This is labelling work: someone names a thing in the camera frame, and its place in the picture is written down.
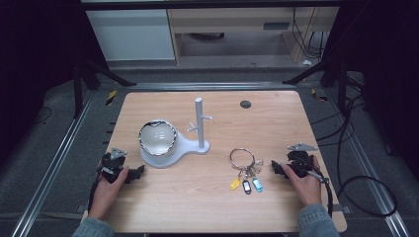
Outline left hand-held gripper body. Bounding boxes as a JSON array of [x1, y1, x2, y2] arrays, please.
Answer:
[[96, 146, 130, 185]]

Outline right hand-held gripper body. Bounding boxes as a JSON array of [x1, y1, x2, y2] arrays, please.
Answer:
[[286, 142, 319, 179]]

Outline person's right hand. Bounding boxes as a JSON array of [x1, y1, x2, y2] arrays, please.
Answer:
[[281, 156, 323, 208]]

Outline person's left hand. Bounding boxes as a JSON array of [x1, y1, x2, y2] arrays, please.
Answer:
[[88, 166, 130, 221]]

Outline white bowl with silver rim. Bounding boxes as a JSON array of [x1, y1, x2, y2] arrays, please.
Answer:
[[137, 119, 178, 157]]

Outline white key stand with pegs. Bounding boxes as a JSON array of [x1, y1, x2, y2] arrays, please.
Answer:
[[139, 97, 213, 170]]

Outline yellow black tape strip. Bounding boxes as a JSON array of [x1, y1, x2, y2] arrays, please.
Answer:
[[105, 89, 119, 107], [310, 87, 329, 103]]

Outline black metal stand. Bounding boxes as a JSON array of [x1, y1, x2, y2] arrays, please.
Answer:
[[282, 53, 349, 117], [72, 57, 137, 119]]

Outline dark curtain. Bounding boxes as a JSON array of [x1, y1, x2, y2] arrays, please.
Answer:
[[0, 0, 87, 162], [324, 0, 419, 172]]

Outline white cabinet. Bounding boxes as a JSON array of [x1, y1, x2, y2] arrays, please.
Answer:
[[85, 9, 176, 62]]

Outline light wooden desk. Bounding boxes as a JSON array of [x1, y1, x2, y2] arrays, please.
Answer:
[[166, 6, 341, 65]]

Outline metal key ring with tags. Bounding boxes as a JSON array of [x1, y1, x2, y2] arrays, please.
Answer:
[[228, 147, 265, 196]]

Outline left hand-held gripper cable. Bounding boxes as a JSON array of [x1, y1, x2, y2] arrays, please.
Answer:
[[87, 176, 102, 214]]

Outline hand-held gripper cable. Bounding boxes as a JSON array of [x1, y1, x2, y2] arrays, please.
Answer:
[[87, 176, 102, 214], [293, 156, 334, 218]]

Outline right hand-held gripper cable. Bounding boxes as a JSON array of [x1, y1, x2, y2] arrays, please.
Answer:
[[293, 156, 334, 218]]

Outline metal floor rail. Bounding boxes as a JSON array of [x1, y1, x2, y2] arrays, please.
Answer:
[[324, 88, 412, 237], [10, 89, 97, 237], [126, 82, 297, 92]]

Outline looped black floor cable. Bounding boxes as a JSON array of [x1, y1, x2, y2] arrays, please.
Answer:
[[335, 98, 399, 218]]

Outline black desk cables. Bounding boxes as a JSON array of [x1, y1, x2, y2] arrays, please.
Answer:
[[291, 7, 327, 59]]

